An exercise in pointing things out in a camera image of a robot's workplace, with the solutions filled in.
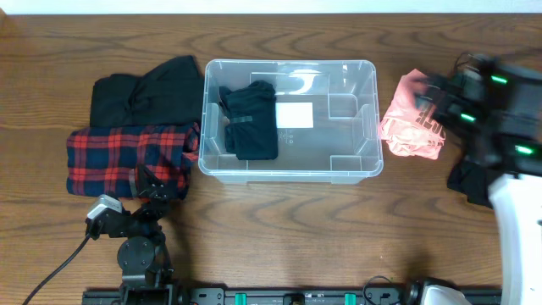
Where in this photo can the pink t-shirt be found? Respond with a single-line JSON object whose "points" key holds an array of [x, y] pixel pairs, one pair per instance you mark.
{"points": [[408, 130]]}

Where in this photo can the black folded shirt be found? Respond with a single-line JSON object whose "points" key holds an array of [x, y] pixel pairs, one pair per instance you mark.
{"points": [[170, 94]]}

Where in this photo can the clear plastic storage container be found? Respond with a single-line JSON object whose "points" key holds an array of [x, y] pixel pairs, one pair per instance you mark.
{"points": [[327, 116]]}

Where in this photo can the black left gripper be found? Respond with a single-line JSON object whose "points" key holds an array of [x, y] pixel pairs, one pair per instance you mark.
{"points": [[159, 199]]}

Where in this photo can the dark navy garment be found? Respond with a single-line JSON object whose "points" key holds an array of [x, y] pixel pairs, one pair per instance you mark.
{"points": [[252, 132]]}

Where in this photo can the black garment with tape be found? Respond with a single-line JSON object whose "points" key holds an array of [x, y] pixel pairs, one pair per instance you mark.
{"points": [[472, 180]]}

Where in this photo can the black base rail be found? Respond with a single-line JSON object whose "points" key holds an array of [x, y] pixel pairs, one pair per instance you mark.
{"points": [[219, 296]]}

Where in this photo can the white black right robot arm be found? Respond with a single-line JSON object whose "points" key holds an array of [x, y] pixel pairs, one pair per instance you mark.
{"points": [[495, 109]]}

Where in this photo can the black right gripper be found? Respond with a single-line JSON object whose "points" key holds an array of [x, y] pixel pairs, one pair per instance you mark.
{"points": [[460, 97]]}

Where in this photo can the red navy plaid shirt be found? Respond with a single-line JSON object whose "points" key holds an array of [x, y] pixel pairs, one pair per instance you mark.
{"points": [[102, 160]]}

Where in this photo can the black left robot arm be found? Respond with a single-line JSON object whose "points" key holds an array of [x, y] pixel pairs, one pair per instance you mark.
{"points": [[144, 258]]}

